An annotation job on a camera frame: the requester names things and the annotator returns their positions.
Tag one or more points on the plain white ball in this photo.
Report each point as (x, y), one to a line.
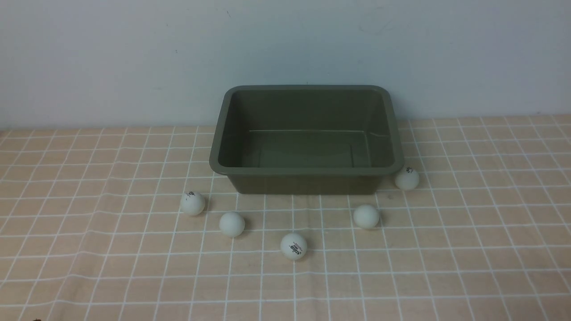
(366, 216)
(231, 224)

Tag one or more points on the white ball with logo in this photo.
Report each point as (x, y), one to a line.
(293, 246)

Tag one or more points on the olive green plastic bin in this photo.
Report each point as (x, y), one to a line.
(306, 139)

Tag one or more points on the checkered beige tablecloth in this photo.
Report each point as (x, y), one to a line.
(132, 224)

